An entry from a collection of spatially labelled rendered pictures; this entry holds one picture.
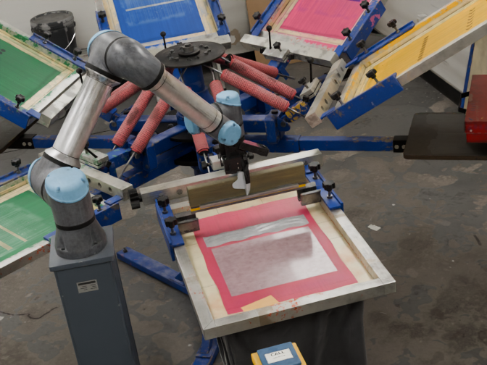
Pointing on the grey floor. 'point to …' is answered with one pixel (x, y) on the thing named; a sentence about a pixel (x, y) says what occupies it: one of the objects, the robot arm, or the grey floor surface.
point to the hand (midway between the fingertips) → (247, 188)
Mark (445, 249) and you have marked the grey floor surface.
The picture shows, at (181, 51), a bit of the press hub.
